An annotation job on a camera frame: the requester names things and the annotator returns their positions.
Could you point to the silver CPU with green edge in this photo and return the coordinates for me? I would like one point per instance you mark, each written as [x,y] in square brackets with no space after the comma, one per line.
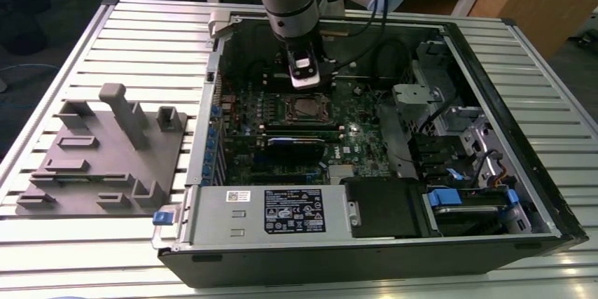
[308,106]

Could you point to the CPU socket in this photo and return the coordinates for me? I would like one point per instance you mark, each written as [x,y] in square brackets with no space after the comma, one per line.
[308,121]

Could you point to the black RAM slot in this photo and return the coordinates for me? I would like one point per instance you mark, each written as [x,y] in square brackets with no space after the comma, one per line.
[299,125]

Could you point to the round silver capacitor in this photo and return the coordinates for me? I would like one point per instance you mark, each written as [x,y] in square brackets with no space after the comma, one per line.
[359,89]

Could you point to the black graphics card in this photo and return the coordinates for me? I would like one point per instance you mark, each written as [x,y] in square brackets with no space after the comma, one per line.
[296,148]

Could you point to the green motherboard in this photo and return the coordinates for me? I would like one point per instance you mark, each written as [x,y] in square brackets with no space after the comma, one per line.
[368,145]

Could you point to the perforated metal drive cage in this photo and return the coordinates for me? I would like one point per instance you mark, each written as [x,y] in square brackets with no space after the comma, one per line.
[437,75]

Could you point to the silver chipset heatsink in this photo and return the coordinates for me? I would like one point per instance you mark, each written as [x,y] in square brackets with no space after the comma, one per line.
[340,174]

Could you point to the silver metal disk bay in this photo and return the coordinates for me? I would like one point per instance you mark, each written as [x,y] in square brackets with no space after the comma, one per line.
[481,127]

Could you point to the silver power supply with label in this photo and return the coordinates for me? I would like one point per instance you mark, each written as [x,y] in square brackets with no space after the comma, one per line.
[219,218]

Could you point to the grey plastic parts rack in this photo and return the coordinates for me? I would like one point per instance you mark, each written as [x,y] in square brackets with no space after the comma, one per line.
[116,173]

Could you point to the black plastic shroud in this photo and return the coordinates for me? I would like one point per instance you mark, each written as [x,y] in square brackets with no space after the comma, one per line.
[387,208]

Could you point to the blue plastic latch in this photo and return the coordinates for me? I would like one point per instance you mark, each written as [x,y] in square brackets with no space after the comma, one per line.
[163,218]

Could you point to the hard disk in blue carrier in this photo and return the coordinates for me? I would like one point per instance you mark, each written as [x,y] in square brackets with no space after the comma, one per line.
[446,197]

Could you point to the green RAM stick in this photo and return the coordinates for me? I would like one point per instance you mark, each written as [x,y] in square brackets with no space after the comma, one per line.
[76,178]

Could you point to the black PC case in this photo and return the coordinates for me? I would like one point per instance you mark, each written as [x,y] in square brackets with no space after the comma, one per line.
[327,267]

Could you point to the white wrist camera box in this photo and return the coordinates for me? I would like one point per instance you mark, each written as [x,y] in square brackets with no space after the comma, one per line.
[306,80]

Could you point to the grey metal bracket with hole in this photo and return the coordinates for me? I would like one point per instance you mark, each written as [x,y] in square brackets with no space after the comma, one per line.
[413,94]

